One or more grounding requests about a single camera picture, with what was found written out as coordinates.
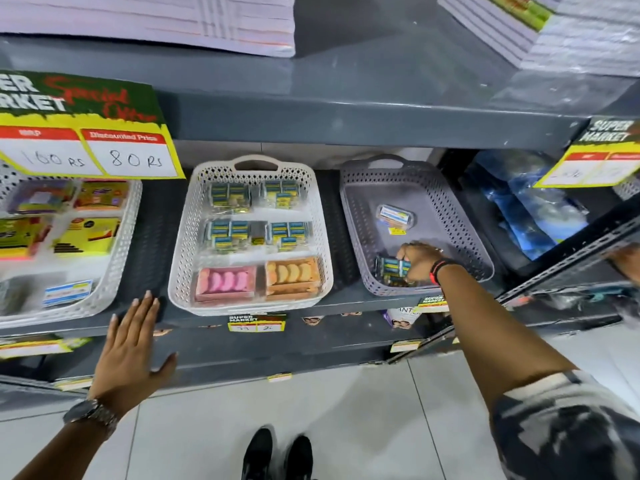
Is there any green yellow price sign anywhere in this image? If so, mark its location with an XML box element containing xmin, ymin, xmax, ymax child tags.
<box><xmin>533</xmin><ymin>116</ymin><xmax>640</xmax><ymax>189</ymax></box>
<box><xmin>0</xmin><ymin>69</ymin><xmax>186</xmax><ymax>179</ymax></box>

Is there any black left shoe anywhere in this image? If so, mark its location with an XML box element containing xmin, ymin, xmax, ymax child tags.
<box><xmin>241</xmin><ymin>427</ymin><xmax>275</xmax><ymax>480</ymax></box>

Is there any black right shoe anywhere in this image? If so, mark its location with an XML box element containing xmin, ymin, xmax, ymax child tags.
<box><xmin>283</xmin><ymin>434</ymin><xmax>315</xmax><ymax>480</ymax></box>

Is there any grey perforated rack upright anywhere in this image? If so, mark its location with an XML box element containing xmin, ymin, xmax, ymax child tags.
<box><xmin>499</xmin><ymin>194</ymin><xmax>640</xmax><ymax>301</ymax></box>

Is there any silver wristwatch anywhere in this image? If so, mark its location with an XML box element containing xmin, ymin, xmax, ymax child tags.
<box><xmin>63</xmin><ymin>398</ymin><xmax>119</xmax><ymax>438</ymax></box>

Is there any stack of green-cover notebooks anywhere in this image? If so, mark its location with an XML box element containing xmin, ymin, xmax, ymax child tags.
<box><xmin>437</xmin><ymin>0</ymin><xmax>640</xmax><ymax>78</ymax></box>

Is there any person's left hand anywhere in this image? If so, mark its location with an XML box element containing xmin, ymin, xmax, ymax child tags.
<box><xmin>89</xmin><ymin>290</ymin><xmax>179</xmax><ymax>418</ymax></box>

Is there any grey metal shelf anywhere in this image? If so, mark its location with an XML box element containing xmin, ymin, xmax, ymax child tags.
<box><xmin>0</xmin><ymin>0</ymin><xmax>640</xmax><ymax>395</ymax></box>

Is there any white plastic basket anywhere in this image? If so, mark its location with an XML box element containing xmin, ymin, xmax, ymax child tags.
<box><xmin>167</xmin><ymin>154</ymin><xmax>335</xmax><ymax>317</ymax></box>
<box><xmin>0</xmin><ymin>162</ymin><xmax>143</xmax><ymax>329</ymax></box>

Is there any black shoe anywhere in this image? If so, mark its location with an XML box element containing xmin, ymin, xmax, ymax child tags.
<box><xmin>283</xmin><ymin>434</ymin><xmax>315</xmax><ymax>480</ymax></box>
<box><xmin>241</xmin><ymin>427</ymin><xmax>275</xmax><ymax>480</ymax></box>

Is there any pile of blue plastic packets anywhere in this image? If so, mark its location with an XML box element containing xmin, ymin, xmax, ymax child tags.
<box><xmin>467</xmin><ymin>149</ymin><xmax>591</xmax><ymax>261</ymax></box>

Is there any grey plastic basket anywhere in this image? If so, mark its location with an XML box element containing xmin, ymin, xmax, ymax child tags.
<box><xmin>339</xmin><ymin>154</ymin><xmax>495</xmax><ymax>297</ymax></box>

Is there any person's right hand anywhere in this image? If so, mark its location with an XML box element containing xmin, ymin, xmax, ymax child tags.
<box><xmin>396</xmin><ymin>242</ymin><xmax>449</xmax><ymax>285</ymax></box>

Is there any person's right forearm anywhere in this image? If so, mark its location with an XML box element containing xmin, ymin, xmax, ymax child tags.
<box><xmin>435</xmin><ymin>262</ymin><xmax>576</xmax><ymax>411</ymax></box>

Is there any stack of pink-edged notebooks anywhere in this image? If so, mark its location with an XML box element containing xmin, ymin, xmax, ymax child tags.
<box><xmin>0</xmin><ymin>0</ymin><xmax>297</xmax><ymax>59</ymax></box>

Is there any red black wristband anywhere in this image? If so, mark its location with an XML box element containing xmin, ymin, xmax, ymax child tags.
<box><xmin>429</xmin><ymin>258</ymin><xmax>463</xmax><ymax>287</ymax></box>

